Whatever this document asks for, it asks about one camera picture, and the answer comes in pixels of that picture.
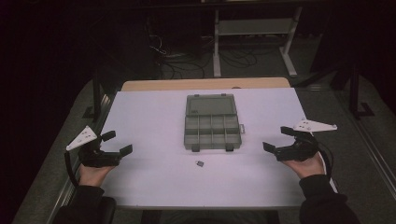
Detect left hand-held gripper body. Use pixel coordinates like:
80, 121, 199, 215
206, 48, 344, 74
65, 125, 122, 168

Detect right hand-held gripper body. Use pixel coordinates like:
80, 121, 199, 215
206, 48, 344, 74
275, 119, 338, 162

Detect person's left hand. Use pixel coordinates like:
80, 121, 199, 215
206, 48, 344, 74
78, 163, 117, 188

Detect person's right hand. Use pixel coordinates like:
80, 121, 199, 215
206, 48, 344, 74
282, 151, 326, 180

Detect white table mat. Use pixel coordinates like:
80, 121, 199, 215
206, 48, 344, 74
100, 87, 339, 209

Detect grey plastic compartment box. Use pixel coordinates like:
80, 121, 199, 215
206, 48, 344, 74
183, 92, 247, 153

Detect black metal stand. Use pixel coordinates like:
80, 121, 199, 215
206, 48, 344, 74
347, 62, 375, 121

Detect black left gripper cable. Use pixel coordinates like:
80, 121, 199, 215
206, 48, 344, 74
64, 150, 80, 189

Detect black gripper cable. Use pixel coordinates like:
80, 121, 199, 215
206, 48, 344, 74
316, 142, 336, 185
64, 150, 80, 189

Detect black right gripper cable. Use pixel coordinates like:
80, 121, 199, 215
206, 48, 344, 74
316, 142, 336, 185

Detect black floor cables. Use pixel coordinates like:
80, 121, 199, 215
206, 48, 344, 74
148, 33, 260, 80

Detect white metal desk frame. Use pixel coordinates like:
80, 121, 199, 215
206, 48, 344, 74
212, 6, 304, 78

